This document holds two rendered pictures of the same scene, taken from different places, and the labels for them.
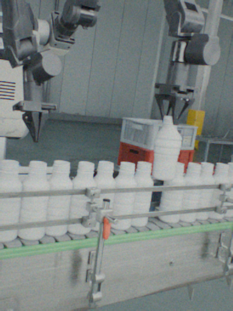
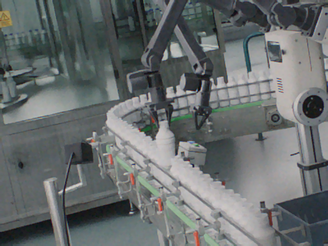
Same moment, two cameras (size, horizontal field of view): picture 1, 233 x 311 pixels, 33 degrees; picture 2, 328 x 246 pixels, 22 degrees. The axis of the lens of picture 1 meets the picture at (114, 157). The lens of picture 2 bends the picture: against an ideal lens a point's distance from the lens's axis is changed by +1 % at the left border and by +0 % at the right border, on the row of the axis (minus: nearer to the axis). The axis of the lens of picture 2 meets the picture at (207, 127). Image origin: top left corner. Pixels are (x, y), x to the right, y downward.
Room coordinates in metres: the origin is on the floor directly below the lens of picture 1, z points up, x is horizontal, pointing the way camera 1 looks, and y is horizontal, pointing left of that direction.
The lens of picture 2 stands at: (2.25, -2.98, 1.87)
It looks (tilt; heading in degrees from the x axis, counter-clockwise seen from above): 11 degrees down; 110
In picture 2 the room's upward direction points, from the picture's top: 10 degrees counter-clockwise
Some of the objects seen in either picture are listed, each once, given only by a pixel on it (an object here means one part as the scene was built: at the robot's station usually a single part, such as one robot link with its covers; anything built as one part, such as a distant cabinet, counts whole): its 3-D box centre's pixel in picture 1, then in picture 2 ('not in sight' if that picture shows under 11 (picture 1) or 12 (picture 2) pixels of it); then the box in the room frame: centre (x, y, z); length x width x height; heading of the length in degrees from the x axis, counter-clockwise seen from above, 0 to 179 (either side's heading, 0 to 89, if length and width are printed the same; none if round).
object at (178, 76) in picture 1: (177, 78); (157, 96); (1.02, -0.13, 1.39); 0.10 x 0.07 x 0.07; 36
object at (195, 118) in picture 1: (193, 129); not in sight; (11.07, -2.08, 0.55); 0.40 x 0.40 x 1.10; 36
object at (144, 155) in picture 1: (155, 157); not in sight; (3.61, -0.38, 0.78); 0.61 x 0.41 x 0.22; 132
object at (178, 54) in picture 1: (183, 53); (153, 80); (1.02, -0.13, 1.45); 0.07 x 0.06 x 0.07; 37
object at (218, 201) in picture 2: not in sight; (223, 213); (1.37, -0.61, 1.08); 0.06 x 0.06 x 0.17
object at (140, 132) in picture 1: (159, 133); not in sight; (3.61, -0.37, 1.00); 0.61 x 0.41 x 0.22; 133
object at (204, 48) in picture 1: (196, 39); (143, 73); (0.99, -0.16, 1.48); 0.12 x 0.09 x 0.12; 37
